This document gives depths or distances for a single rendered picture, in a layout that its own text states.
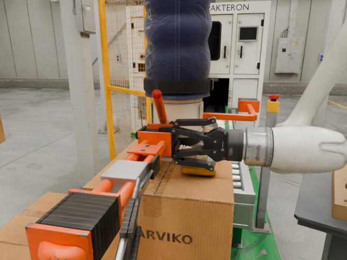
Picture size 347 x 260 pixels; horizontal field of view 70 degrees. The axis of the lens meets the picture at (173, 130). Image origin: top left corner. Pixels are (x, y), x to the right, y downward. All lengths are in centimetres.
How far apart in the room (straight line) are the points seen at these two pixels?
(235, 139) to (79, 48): 180
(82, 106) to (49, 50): 1035
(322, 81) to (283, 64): 928
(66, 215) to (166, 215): 40
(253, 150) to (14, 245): 104
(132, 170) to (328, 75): 54
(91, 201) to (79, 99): 194
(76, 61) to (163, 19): 153
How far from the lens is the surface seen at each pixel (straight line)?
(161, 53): 76
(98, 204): 33
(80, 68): 221
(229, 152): 57
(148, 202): 67
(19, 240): 132
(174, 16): 76
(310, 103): 77
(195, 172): 74
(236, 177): 168
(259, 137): 57
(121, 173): 42
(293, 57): 1009
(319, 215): 105
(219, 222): 67
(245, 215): 144
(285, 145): 57
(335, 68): 75
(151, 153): 50
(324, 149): 59
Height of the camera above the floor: 128
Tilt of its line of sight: 16 degrees down
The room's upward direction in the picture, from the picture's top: straight up
